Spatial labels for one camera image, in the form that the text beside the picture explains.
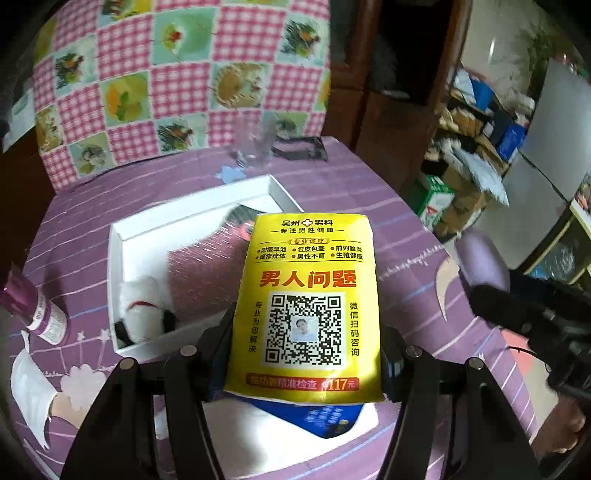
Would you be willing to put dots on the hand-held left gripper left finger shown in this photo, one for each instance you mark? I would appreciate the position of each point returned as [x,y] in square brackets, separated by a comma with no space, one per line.
[214,364]

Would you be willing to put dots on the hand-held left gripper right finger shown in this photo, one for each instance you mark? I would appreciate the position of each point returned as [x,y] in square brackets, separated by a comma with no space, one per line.
[392,369]

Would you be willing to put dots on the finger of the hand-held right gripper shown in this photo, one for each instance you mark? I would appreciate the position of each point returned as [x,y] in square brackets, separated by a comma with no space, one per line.
[508,307]
[545,288]

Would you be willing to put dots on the lilac soft pad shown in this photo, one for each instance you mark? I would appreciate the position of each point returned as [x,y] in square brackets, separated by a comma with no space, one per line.
[485,263]

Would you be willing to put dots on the panda plush toy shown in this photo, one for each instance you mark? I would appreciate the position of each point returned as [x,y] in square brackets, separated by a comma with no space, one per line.
[143,314]

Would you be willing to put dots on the pink sparkly cloth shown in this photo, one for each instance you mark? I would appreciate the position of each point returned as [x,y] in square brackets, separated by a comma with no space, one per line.
[203,277]

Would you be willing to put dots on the blue plastic package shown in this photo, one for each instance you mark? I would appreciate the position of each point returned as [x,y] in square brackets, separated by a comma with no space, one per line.
[314,417]

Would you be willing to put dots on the yellow tissue packet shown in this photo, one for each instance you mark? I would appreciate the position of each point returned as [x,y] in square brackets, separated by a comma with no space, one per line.
[304,277]

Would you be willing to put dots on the white cardboard box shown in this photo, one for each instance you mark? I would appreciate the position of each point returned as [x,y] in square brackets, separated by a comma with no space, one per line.
[138,258]

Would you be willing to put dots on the person's right hand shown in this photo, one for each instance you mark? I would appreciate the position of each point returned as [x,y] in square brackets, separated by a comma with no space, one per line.
[563,429]

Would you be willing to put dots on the grey plastic mailer bag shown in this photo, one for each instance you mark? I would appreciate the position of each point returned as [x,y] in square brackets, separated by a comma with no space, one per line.
[482,177]

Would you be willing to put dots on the green white carton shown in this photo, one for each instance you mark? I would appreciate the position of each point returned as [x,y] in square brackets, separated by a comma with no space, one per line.
[434,203]

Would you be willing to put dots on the purple printed tablecloth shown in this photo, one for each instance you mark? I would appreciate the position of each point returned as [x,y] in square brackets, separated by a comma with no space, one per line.
[392,221]

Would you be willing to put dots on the blue storage box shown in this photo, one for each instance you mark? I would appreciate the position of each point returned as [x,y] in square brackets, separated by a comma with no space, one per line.
[512,141]

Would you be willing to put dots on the grey refrigerator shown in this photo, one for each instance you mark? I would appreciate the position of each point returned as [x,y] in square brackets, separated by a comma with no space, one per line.
[558,129]

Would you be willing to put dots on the purple pump bottle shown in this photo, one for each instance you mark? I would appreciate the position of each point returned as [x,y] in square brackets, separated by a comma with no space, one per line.
[44,318]

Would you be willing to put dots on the white face mask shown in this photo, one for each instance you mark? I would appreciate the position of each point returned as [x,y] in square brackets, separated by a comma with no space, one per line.
[32,392]

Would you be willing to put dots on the cluttered storage shelf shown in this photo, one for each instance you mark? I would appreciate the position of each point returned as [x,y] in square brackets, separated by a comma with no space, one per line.
[480,115]

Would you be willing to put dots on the clear drinking glass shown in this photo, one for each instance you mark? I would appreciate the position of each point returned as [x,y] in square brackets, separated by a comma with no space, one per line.
[251,147]

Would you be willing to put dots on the black plastic holder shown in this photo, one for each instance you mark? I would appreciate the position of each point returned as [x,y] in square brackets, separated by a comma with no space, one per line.
[300,150]

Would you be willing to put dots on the pink checkered chair cover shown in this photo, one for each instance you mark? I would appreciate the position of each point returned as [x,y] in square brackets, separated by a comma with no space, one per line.
[138,69]

